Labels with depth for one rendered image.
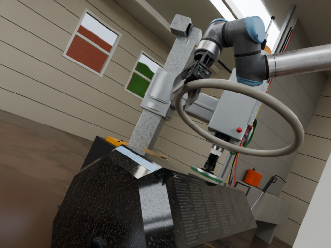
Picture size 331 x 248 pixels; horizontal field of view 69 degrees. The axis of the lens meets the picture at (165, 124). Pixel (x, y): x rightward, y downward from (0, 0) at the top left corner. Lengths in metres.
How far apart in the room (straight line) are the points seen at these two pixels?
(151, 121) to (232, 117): 0.90
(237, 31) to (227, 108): 0.73
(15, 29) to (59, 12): 1.14
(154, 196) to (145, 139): 1.18
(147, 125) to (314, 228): 1.98
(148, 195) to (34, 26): 6.36
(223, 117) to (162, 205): 0.72
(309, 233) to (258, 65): 0.68
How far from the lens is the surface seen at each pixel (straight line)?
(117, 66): 7.78
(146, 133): 2.20
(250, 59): 0.90
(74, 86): 7.32
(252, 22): 0.89
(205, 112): 2.20
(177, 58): 2.33
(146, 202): 1.06
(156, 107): 2.16
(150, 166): 1.14
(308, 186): 6.38
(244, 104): 1.56
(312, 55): 0.95
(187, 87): 0.84
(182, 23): 2.38
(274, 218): 4.88
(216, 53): 0.91
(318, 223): 0.32
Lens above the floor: 0.97
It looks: 3 degrees up
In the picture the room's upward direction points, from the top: 24 degrees clockwise
